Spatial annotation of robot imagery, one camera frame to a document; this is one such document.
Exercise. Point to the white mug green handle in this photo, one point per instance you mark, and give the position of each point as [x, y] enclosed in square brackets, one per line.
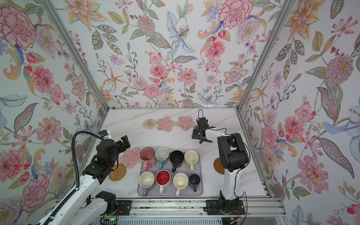
[191, 159]

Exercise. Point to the white mug grey handle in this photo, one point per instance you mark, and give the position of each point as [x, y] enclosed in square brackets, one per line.
[145, 182]

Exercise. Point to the grey rectangular tray mat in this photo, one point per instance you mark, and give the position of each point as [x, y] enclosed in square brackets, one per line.
[171, 191]

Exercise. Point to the round beige patterned coaster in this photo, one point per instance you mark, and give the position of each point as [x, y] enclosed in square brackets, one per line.
[149, 124]

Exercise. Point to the black mug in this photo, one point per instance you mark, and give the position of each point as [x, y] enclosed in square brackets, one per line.
[176, 159]

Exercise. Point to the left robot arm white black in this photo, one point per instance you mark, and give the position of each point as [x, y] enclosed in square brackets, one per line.
[77, 207]

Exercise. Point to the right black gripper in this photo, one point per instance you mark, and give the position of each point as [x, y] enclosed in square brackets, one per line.
[196, 134]

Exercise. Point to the red interior white mug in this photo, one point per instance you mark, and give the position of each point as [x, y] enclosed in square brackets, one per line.
[163, 179]

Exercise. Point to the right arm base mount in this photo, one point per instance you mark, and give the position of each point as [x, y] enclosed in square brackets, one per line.
[222, 206]

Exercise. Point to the white mug blue handle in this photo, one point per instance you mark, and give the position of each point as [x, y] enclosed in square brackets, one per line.
[162, 157]

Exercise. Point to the round woven cork coaster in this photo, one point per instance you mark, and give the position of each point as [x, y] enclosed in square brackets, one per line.
[118, 172]

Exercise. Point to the pink flower coaster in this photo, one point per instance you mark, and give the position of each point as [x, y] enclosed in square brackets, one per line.
[185, 122]
[166, 124]
[130, 157]

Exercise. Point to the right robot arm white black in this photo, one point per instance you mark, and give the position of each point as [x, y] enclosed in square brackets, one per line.
[233, 156]

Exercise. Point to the cream mug pink handle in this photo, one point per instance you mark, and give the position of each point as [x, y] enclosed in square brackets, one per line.
[180, 181]

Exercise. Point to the aluminium front rail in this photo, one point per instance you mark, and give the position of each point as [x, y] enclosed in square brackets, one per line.
[193, 207]

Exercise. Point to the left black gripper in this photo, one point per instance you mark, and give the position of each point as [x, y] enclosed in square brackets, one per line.
[126, 142]

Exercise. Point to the round wooden coaster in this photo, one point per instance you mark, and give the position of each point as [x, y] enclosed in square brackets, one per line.
[218, 166]

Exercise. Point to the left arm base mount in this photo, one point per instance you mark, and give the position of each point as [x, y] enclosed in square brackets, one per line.
[113, 206]

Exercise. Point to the small dark navy mug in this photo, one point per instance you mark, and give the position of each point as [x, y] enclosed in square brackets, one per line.
[194, 181]

